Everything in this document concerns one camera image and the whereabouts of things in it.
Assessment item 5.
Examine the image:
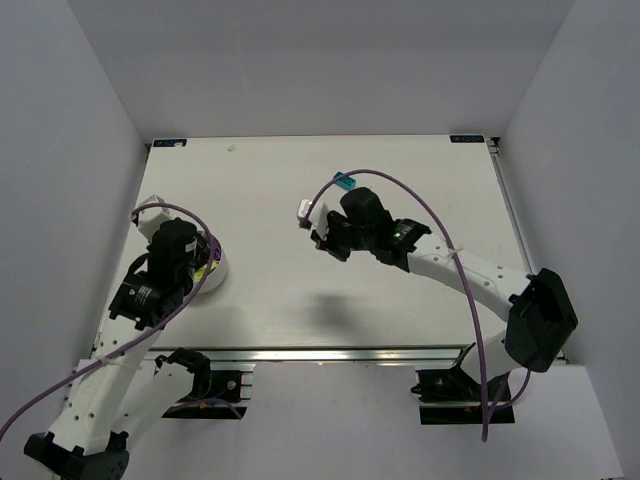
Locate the purple lego brick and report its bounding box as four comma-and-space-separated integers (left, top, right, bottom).
212, 243, 222, 262

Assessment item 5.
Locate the lime long lego brick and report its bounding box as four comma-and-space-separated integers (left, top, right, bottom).
194, 267, 208, 283

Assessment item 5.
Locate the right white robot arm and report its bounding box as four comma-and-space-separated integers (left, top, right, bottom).
298, 187, 578, 382

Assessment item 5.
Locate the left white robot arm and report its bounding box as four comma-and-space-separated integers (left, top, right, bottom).
24, 218, 219, 479

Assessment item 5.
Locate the blue long lego brick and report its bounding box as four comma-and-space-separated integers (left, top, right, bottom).
333, 172, 357, 191

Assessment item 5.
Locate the white divided round container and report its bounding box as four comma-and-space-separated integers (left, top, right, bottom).
193, 232, 228, 295

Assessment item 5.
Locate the right blue corner label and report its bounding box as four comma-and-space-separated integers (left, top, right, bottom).
449, 134, 485, 144

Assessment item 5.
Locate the blue corner label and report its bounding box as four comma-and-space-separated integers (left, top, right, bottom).
152, 138, 187, 148
449, 134, 485, 144

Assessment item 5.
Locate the left blue corner label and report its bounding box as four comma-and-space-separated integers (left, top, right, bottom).
152, 138, 187, 148

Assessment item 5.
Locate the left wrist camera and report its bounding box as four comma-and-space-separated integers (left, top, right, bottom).
130, 195, 173, 242

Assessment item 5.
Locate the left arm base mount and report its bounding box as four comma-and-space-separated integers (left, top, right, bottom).
163, 369, 253, 420

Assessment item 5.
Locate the aluminium front rail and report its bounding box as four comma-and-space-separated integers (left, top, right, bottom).
89, 346, 569, 365

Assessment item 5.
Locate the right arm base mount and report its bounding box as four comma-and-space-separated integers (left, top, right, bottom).
411, 368, 483, 426

